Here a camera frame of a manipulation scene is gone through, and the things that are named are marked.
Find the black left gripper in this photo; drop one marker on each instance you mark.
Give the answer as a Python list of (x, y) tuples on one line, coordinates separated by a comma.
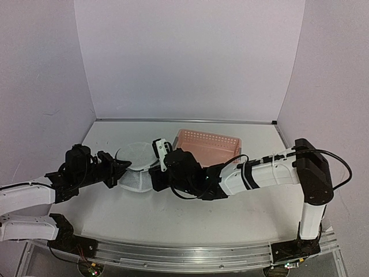
[(115, 171)]

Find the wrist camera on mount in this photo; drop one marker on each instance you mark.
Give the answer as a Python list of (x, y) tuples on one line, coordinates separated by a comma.
[(175, 162), (78, 160)]

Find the aluminium rail at table back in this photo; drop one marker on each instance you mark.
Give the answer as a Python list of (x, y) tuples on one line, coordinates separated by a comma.
[(224, 121)]

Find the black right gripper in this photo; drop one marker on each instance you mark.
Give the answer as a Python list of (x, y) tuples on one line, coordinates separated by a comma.
[(158, 186)]

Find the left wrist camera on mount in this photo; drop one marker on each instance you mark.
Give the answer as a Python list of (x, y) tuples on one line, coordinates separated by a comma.
[(78, 160)]

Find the white mesh laundry bag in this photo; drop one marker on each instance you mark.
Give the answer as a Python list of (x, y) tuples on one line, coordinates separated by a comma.
[(142, 157)]

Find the pink perforated plastic basket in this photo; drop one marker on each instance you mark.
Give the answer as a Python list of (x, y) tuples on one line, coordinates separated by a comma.
[(208, 148)]

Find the aluminium front rail frame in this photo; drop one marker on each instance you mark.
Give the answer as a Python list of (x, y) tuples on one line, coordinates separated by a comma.
[(107, 258)]

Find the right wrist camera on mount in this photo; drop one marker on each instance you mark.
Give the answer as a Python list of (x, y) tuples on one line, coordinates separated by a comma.
[(175, 162)]

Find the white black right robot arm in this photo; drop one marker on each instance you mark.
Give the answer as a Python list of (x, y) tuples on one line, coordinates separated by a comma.
[(303, 165)]

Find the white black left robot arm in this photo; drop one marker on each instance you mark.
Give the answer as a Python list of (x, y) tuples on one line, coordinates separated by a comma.
[(52, 227)]

